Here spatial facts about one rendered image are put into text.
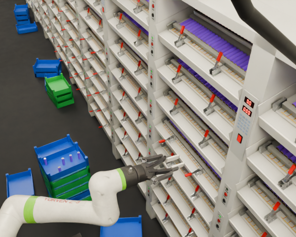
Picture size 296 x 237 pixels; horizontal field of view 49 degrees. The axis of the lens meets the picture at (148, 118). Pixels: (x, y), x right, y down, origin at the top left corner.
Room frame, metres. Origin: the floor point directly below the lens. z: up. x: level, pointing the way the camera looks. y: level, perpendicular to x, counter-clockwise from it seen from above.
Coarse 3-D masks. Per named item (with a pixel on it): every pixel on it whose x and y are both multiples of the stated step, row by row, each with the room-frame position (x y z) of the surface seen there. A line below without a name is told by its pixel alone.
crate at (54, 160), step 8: (56, 152) 1.71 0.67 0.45; (64, 152) 1.74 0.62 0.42; (72, 152) 1.76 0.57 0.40; (80, 152) 1.75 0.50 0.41; (40, 160) 1.62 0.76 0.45; (48, 160) 1.67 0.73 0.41; (56, 160) 1.67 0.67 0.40; (64, 160) 1.67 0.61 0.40; (80, 160) 1.68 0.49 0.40; (48, 168) 1.59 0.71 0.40; (56, 168) 1.59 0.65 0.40; (64, 168) 1.60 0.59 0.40; (72, 168) 1.57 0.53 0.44; (80, 168) 1.60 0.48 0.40; (48, 176) 1.47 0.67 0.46; (56, 176) 1.50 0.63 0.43
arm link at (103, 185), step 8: (96, 176) 0.86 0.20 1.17; (104, 176) 0.86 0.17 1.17; (112, 176) 0.86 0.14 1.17; (120, 176) 0.87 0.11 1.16; (88, 184) 0.85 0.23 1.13; (96, 184) 0.82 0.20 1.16; (104, 184) 0.82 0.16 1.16; (112, 184) 0.84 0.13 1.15; (120, 184) 0.85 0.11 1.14; (96, 192) 0.81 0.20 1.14; (104, 192) 0.81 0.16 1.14; (112, 192) 0.82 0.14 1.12; (96, 200) 0.80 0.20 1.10; (104, 200) 0.80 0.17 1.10; (112, 200) 0.81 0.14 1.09
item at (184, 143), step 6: (168, 126) 1.41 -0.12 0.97; (168, 132) 1.38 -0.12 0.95; (174, 132) 1.36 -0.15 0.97; (180, 138) 1.31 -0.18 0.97; (186, 144) 1.26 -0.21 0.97; (192, 150) 1.22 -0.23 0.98; (198, 162) 1.14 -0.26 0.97; (204, 168) 1.10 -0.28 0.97; (204, 174) 1.07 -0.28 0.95; (210, 174) 1.06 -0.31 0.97; (216, 180) 1.02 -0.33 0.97
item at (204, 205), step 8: (152, 144) 1.45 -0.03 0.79; (160, 144) 1.48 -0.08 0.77; (160, 152) 1.43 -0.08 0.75; (168, 152) 1.42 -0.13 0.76; (176, 160) 1.35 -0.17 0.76; (184, 168) 1.27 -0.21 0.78; (176, 176) 1.24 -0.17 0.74; (184, 176) 1.23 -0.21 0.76; (192, 176) 1.20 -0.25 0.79; (184, 184) 1.18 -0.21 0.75; (192, 184) 1.17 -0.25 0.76; (184, 192) 1.15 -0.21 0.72; (192, 192) 1.12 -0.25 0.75; (200, 192) 1.12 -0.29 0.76; (192, 200) 1.08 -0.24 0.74; (200, 200) 1.07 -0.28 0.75; (208, 200) 1.06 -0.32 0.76; (200, 208) 1.03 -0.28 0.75; (208, 208) 1.02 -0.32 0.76; (208, 216) 0.98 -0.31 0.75; (208, 224) 0.94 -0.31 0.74
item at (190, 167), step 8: (152, 120) 1.45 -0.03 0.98; (160, 120) 1.48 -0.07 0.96; (168, 120) 1.48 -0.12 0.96; (160, 128) 1.43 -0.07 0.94; (168, 136) 1.36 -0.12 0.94; (168, 144) 1.32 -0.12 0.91; (176, 144) 1.30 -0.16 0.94; (176, 152) 1.24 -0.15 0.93; (184, 152) 1.23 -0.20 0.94; (184, 160) 1.18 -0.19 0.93; (192, 160) 1.17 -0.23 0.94; (192, 168) 1.13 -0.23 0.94; (200, 176) 1.07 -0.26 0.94; (200, 184) 1.04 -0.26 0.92; (208, 184) 1.02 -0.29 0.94; (208, 192) 0.98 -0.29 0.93; (216, 192) 0.97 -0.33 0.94; (216, 200) 0.92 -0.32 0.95
